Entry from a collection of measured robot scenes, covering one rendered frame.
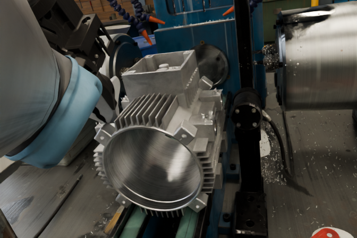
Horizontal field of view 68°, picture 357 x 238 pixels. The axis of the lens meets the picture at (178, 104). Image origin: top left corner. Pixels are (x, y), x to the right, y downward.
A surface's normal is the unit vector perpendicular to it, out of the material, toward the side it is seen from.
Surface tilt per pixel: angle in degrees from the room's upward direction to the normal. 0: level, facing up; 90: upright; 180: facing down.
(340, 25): 43
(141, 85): 90
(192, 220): 0
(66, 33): 90
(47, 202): 0
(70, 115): 68
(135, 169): 54
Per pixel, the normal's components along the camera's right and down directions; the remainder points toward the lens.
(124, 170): 0.84, -0.37
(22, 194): -0.17, -0.90
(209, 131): -0.24, 0.43
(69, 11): 0.95, -0.04
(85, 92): 0.60, -0.49
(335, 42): -0.30, -0.11
